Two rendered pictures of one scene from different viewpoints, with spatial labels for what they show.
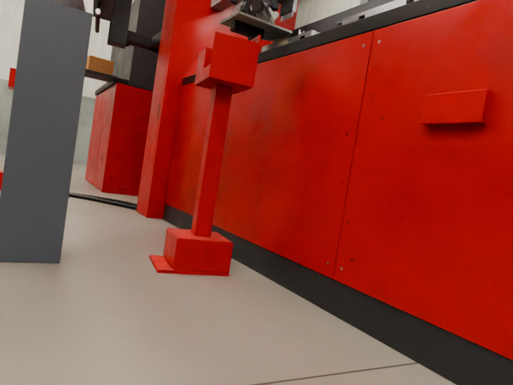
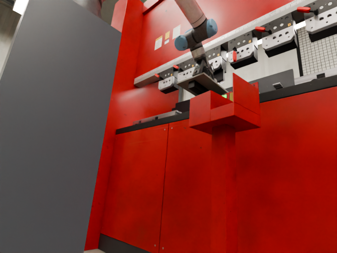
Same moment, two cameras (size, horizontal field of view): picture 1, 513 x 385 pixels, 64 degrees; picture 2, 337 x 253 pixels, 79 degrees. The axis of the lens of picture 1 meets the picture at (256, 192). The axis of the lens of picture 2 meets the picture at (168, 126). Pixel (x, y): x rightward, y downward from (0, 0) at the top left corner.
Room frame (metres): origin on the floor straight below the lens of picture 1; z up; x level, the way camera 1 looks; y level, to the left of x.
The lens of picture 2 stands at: (0.85, 0.55, 0.43)
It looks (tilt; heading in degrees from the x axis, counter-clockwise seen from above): 17 degrees up; 345
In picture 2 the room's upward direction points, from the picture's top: 5 degrees clockwise
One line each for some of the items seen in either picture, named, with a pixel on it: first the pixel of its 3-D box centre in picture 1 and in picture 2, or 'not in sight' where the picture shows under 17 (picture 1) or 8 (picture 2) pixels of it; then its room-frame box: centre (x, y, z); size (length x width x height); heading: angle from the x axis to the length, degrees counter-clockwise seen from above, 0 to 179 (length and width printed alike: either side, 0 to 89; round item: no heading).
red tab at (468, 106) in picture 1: (454, 108); not in sight; (0.93, -0.41, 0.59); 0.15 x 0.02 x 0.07; 31
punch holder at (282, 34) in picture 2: not in sight; (279, 35); (1.57, -0.21, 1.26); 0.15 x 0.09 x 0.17; 31
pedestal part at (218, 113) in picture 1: (211, 161); (223, 206); (1.49, 0.18, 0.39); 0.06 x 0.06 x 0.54; 23
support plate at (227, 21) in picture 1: (256, 27); (203, 88); (1.82, 0.11, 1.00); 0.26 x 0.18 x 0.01; 121
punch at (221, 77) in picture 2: (288, 8); (216, 79); (1.89, -0.02, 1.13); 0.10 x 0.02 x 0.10; 31
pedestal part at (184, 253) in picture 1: (189, 250); not in sight; (1.48, 0.21, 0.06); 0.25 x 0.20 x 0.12; 113
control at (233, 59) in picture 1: (226, 61); (223, 104); (1.49, 0.18, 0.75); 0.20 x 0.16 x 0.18; 23
